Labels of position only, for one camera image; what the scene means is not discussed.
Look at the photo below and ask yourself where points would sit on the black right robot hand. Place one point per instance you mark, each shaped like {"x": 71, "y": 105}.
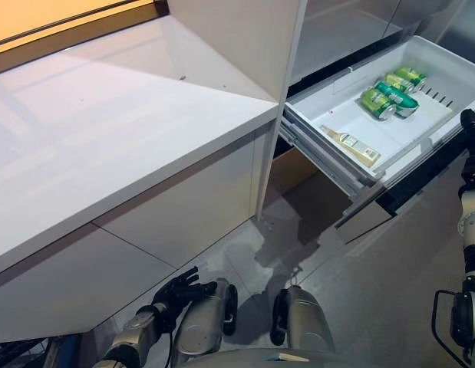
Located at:
{"x": 474, "y": 130}

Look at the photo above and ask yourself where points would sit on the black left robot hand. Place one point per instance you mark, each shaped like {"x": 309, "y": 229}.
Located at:
{"x": 179, "y": 291}

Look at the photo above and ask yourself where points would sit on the white fridge drawer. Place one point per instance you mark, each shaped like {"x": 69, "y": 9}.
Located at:
{"x": 375, "y": 126}

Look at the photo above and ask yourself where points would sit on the tea bottle with white cap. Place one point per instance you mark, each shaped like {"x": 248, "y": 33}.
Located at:
{"x": 352, "y": 145}

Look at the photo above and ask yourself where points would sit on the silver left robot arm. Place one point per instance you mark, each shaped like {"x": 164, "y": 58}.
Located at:
{"x": 133, "y": 337}

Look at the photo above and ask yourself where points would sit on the stainless steel fridge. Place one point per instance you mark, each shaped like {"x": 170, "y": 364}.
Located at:
{"x": 337, "y": 23}

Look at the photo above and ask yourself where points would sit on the teal green drink can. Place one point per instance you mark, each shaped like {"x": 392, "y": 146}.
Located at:
{"x": 398, "y": 99}

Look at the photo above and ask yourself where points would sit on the light green drink can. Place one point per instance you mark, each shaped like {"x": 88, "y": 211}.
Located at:
{"x": 398, "y": 82}
{"x": 410, "y": 76}
{"x": 377, "y": 102}

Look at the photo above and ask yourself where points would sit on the grey robot torso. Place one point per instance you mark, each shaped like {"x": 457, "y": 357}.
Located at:
{"x": 241, "y": 360}

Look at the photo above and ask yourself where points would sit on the silver right robot leg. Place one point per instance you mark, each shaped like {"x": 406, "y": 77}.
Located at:
{"x": 306, "y": 318}

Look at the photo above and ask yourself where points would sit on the white counter cabinet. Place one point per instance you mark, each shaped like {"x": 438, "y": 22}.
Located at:
{"x": 106, "y": 153}

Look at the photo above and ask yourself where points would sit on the white tall side panel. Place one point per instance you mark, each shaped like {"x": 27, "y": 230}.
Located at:
{"x": 241, "y": 46}

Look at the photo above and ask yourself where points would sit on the dark framed window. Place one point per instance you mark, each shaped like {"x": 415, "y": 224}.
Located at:
{"x": 49, "y": 15}

